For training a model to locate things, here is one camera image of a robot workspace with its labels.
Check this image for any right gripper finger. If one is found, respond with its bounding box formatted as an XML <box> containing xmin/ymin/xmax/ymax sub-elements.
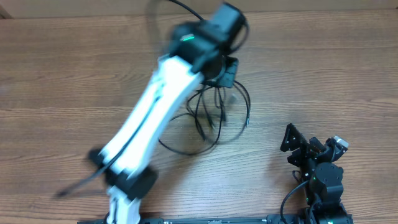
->
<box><xmin>309</xmin><ymin>137</ymin><xmax>326</xmax><ymax>154</ymax></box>
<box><xmin>280</xmin><ymin>123</ymin><xmax>307</xmax><ymax>152</ymax></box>

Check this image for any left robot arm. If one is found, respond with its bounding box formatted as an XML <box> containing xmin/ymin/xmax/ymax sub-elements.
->
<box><xmin>89</xmin><ymin>2</ymin><xmax>247</xmax><ymax>223</ymax></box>

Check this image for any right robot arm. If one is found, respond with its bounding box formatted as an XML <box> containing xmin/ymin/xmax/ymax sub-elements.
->
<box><xmin>279</xmin><ymin>123</ymin><xmax>354</xmax><ymax>224</ymax></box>

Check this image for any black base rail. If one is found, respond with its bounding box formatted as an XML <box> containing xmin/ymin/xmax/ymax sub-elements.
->
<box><xmin>77</xmin><ymin>215</ymin><xmax>354</xmax><ymax>224</ymax></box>

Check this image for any black thin usb cable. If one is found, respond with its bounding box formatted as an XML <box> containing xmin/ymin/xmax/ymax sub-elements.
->
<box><xmin>214</xmin><ymin>80</ymin><xmax>252</xmax><ymax>144</ymax></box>

